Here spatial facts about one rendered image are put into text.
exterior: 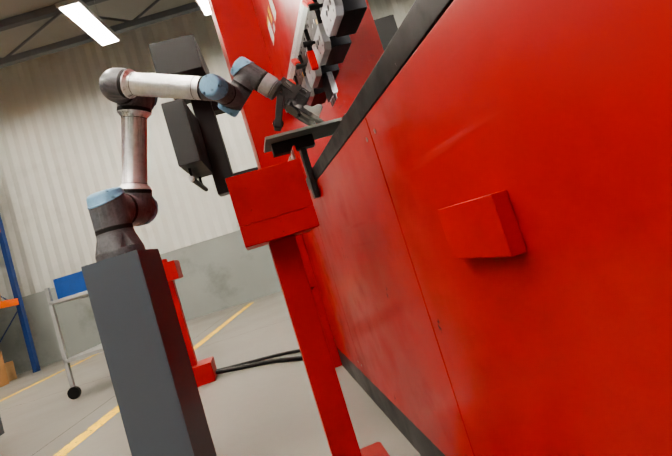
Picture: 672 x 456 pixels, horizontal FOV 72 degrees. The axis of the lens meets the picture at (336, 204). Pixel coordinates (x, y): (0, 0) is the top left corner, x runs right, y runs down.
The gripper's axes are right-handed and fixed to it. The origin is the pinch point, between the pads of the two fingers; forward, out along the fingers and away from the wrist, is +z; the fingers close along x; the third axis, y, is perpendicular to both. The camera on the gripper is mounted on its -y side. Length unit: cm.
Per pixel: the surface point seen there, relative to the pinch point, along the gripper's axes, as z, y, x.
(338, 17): -9.8, 14.1, -41.2
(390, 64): 8, -16, -90
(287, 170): 2, -31, -57
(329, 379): 34, -64, -50
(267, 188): 1, -37, -57
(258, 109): -36, 18, 86
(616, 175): 26, -32, -123
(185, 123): -66, -7, 100
